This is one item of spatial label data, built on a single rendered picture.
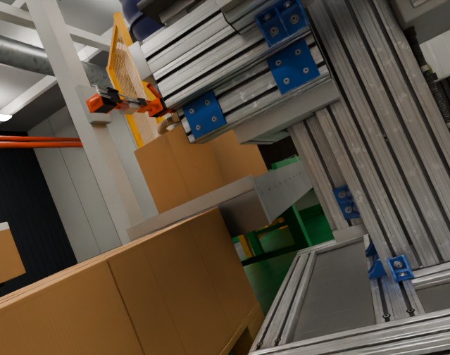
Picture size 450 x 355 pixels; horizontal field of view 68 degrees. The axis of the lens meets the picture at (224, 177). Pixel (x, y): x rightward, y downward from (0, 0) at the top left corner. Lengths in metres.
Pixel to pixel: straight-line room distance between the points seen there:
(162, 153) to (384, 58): 1.04
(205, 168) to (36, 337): 0.98
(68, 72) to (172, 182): 1.60
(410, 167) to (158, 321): 0.72
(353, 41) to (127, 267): 0.78
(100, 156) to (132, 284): 1.90
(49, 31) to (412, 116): 2.73
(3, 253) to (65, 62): 1.48
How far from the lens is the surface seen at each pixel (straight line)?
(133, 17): 2.00
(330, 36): 0.93
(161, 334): 0.93
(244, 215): 1.34
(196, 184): 1.51
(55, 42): 3.06
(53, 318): 0.75
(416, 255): 0.96
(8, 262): 2.87
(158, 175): 1.61
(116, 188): 2.62
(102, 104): 1.33
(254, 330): 1.31
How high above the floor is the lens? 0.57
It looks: 3 degrees up
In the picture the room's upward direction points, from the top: 23 degrees counter-clockwise
